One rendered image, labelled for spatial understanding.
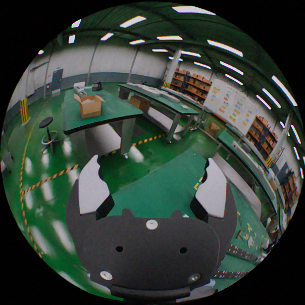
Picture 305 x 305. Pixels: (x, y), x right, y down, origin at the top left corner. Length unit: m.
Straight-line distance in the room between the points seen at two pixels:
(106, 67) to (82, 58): 2.72
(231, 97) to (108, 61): 9.48
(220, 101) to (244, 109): 0.74
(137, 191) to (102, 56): 10.13
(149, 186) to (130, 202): 0.13
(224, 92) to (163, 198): 2.94
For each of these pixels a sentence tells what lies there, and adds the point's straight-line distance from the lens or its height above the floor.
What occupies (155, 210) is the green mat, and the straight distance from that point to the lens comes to 0.49.
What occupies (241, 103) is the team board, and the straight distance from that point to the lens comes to 3.06.
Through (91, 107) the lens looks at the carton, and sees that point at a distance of 1.03.
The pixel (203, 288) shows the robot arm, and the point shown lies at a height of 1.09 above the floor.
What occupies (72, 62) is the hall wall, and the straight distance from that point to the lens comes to 9.85.
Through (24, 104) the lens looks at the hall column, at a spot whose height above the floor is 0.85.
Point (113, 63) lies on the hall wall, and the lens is 10.54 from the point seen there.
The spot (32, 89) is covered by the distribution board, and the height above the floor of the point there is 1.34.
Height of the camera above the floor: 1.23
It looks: 41 degrees down
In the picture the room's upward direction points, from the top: 20 degrees clockwise
